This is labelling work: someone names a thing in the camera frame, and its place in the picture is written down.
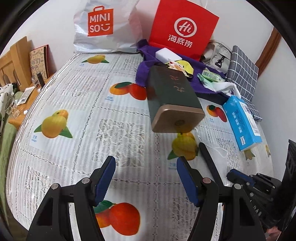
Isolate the black watch strap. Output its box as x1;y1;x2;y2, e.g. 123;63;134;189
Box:
199;142;226;188

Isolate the mint green cloth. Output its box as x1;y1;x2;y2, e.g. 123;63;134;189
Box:
197;73;215;91

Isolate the green snack packet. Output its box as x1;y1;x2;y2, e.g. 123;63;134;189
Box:
202;68;225;82

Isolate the yellow Adidas pouch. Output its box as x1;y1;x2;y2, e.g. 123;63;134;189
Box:
166;60;194;78

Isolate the white foam sponge block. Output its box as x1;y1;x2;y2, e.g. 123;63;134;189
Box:
155;48;182;64

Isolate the person right hand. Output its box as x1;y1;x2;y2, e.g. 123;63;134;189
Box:
265;226;281;241

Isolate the blue tissue pack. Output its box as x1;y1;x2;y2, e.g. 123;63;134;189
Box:
223;95;262;151

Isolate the grey checked cushion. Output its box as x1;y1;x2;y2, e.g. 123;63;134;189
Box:
227;45;262;122

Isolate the wooden side table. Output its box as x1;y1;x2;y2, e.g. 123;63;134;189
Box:
7;76;53;130

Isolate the beige backpack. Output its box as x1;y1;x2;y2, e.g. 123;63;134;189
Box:
200;40;232;75

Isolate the purple towel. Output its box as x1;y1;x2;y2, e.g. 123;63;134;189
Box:
135;39;229;105

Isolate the red Haidilao paper bag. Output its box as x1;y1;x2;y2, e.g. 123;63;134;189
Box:
149;0;219;61

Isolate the wooden chair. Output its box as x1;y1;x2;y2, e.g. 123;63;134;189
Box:
0;36;32;91

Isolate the patterned book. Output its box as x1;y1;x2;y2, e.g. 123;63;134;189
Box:
29;45;49;79

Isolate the white Miniso plastic bag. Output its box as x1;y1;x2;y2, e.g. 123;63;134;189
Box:
73;0;142;53

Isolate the brown wooden door frame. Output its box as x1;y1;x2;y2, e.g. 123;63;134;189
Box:
255;27;282;77

